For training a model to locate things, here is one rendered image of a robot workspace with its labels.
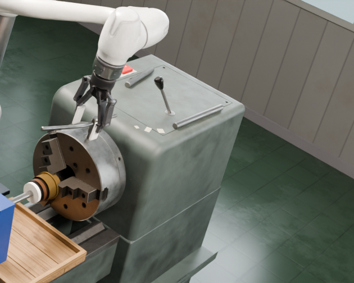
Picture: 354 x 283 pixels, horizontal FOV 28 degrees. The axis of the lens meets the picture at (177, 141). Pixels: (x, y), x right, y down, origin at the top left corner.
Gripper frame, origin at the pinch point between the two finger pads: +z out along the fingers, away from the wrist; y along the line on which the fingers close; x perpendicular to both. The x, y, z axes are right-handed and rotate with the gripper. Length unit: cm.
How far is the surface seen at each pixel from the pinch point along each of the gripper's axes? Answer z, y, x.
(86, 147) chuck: 6.9, 3.2, -0.3
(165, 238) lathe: 50, 24, 40
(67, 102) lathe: 11.0, -21.4, 14.0
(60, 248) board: 40.0, 13.9, -8.6
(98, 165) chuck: 9.7, 9.4, 0.4
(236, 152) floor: 137, -48, 242
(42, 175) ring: 18.5, -0.9, -11.1
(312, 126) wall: 113, -27, 296
